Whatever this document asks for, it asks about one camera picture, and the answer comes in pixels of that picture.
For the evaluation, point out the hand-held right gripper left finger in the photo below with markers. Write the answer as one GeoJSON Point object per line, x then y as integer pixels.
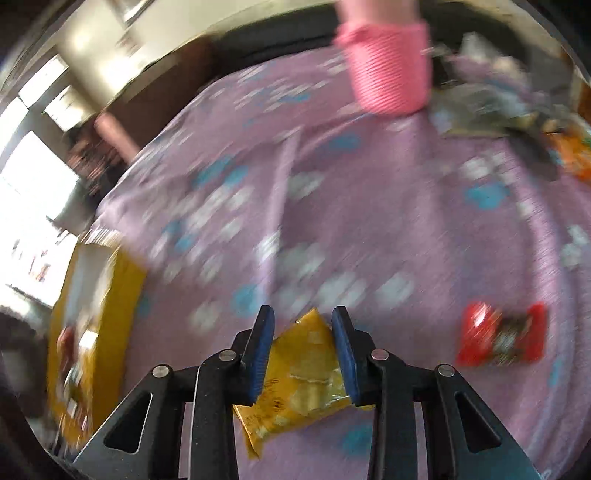
{"type": "Point", "coordinates": [258, 350]}

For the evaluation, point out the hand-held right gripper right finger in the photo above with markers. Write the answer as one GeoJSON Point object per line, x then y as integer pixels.
{"type": "Point", "coordinates": [346, 360]}

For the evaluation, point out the large yellow snack packet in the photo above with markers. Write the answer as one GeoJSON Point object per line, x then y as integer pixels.
{"type": "Point", "coordinates": [300, 383]}

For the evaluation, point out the yellow cardboard box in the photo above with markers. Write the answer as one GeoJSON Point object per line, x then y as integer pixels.
{"type": "Point", "coordinates": [124, 295]}

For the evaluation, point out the small red candy packet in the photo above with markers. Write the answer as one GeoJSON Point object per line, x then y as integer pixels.
{"type": "Point", "coordinates": [480, 323]}

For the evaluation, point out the purple floral tablecloth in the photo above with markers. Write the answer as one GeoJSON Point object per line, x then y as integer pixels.
{"type": "Point", "coordinates": [369, 207]}

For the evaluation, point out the pink cushion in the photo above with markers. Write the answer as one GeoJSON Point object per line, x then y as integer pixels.
{"type": "Point", "coordinates": [117, 136]}

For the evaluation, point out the brown sofa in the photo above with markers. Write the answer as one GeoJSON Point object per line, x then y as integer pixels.
{"type": "Point", "coordinates": [161, 92]}

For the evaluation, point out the glass door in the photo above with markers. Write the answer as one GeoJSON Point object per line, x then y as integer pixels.
{"type": "Point", "coordinates": [27, 184]}

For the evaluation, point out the dark plastic bag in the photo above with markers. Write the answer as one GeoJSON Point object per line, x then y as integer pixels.
{"type": "Point", "coordinates": [480, 106]}

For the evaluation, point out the pink bottle with knitted sleeve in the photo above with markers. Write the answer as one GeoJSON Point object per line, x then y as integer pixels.
{"type": "Point", "coordinates": [388, 69]}

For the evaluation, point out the orange biscuit packet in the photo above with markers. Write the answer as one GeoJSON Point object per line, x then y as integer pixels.
{"type": "Point", "coordinates": [572, 152]}

